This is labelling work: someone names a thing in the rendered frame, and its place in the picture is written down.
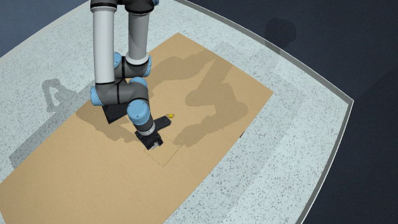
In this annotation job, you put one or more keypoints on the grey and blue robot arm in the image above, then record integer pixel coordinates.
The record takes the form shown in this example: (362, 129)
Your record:
(136, 64)

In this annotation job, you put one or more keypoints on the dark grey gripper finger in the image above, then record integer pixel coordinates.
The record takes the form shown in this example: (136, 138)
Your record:
(158, 143)

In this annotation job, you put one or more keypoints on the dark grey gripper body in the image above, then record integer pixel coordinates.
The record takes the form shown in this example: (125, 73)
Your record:
(148, 141)

